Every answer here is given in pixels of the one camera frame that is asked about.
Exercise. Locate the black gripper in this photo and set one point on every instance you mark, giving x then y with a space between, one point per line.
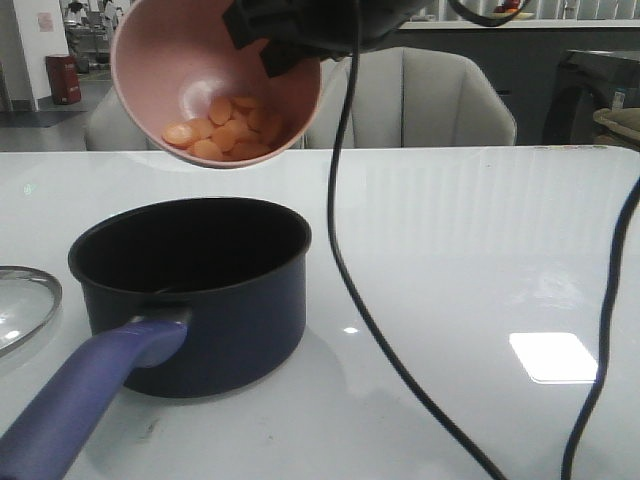
298 30

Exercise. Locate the orange ham slices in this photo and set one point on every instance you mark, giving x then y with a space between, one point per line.
236 128

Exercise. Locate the pink bowl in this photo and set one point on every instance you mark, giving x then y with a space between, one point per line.
170 59

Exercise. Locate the glass pot lid blue knob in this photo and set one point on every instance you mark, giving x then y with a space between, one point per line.
30 298

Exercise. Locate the right beige upholstered chair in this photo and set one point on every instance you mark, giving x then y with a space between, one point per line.
410 97

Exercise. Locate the beige upholstered chair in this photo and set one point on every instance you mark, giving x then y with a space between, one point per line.
410 97
109 128

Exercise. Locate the left beige upholstered chair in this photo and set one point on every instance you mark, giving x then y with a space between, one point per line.
109 128

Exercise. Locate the red trash bin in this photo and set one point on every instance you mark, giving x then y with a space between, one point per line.
63 79

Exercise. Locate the fruit plate on counter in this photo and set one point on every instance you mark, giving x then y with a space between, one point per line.
514 8

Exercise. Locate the grey counter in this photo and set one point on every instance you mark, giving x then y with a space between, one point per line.
521 58

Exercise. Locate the dark blue saucepan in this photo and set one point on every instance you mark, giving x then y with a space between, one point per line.
185 299

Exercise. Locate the dark appliance at right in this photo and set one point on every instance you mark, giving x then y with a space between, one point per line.
585 82

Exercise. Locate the beige cushion at right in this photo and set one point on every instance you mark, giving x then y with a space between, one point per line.
619 127

